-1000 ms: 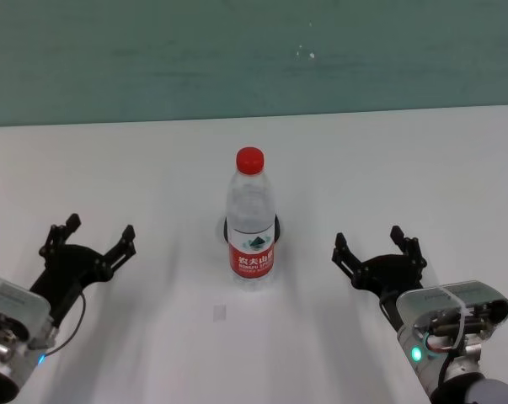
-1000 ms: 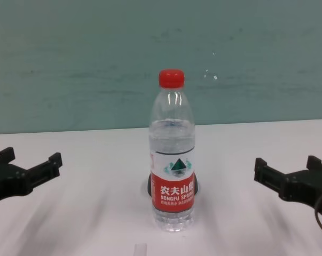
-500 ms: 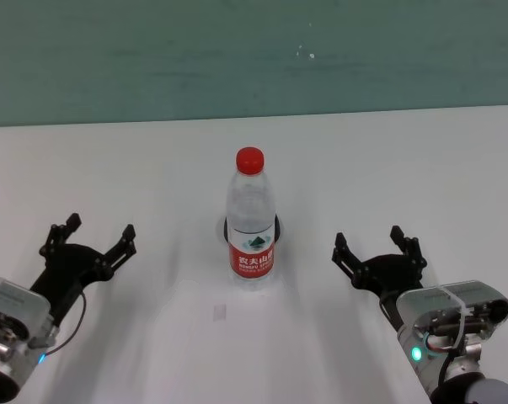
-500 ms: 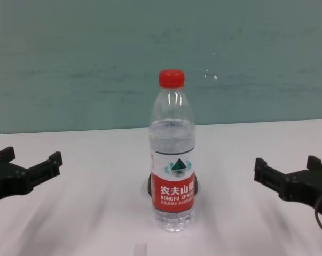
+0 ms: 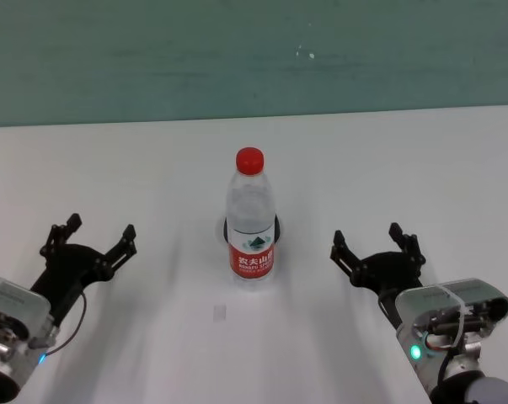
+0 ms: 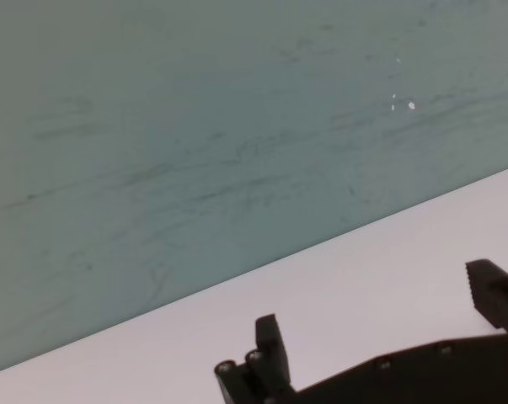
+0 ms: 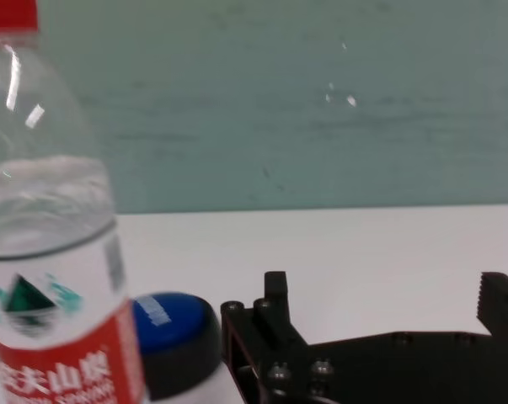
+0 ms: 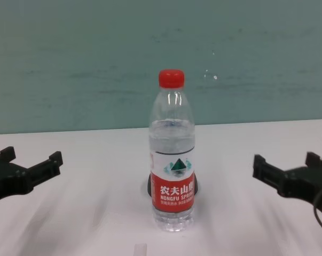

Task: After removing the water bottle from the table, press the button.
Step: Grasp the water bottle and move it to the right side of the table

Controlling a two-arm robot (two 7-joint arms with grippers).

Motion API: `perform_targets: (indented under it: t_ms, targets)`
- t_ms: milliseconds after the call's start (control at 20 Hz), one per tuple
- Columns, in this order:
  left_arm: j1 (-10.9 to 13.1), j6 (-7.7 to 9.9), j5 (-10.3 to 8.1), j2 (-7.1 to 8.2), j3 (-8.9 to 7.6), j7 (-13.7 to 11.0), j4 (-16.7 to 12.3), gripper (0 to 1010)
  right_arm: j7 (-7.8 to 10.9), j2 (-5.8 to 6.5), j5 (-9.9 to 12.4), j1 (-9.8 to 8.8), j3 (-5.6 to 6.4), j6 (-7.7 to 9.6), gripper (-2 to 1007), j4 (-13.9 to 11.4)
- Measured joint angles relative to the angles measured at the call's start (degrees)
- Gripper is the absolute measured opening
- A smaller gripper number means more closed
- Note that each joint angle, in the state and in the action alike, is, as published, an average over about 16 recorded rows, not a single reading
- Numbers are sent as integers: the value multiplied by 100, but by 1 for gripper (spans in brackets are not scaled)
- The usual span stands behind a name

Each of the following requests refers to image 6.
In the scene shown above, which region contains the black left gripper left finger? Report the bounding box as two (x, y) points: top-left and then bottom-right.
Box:
(213, 313), (295, 404)

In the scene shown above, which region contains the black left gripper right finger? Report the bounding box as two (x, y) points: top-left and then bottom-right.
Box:
(465, 258), (508, 336)

